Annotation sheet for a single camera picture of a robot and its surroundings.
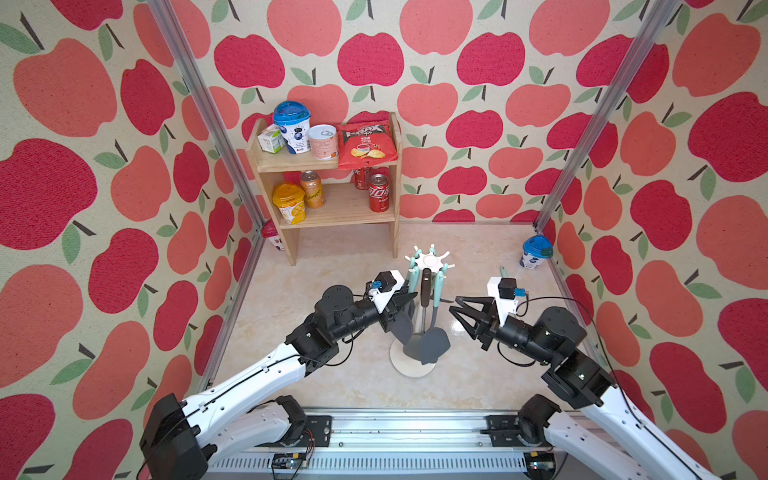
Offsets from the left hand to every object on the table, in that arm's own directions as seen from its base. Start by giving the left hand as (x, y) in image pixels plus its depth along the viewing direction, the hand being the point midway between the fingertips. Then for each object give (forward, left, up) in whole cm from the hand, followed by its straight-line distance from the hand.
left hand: (414, 297), depth 65 cm
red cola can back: (+47, +14, -2) cm, 49 cm away
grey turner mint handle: (+28, -37, -28) cm, 54 cm away
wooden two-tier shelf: (+42, +21, -8) cm, 48 cm away
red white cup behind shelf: (+40, +48, -20) cm, 65 cm away
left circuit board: (-27, +29, -32) cm, 51 cm away
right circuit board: (-28, -32, -32) cm, 53 cm away
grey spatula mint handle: (-2, -7, -18) cm, 20 cm away
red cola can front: (+36, +8, 0) cm, 37 cm away
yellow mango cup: (+33, +34, +1) cm, 47 cm away
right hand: (-3, -9, 0) cm, 10 cm away
